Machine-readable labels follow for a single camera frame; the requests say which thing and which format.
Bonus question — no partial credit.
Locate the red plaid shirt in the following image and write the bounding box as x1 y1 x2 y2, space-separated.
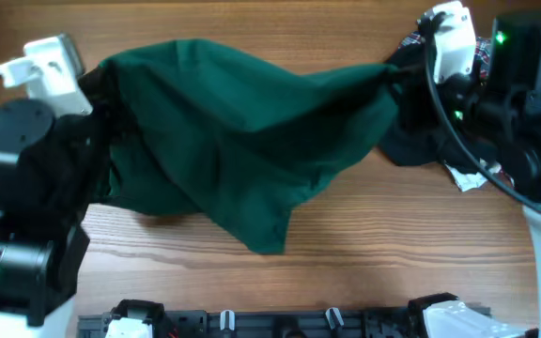
397 31 516 187

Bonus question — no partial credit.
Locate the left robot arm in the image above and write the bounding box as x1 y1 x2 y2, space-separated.
0 68 112 337

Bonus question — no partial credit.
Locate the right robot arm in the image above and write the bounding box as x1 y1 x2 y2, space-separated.
379 1 541 337

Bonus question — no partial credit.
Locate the dark green skirt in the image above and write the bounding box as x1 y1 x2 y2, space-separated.
97 39 398 254

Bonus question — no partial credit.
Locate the black garment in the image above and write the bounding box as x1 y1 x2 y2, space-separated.
379 46 473 166

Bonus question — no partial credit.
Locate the white garment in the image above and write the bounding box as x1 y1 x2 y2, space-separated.
444 159 502 192

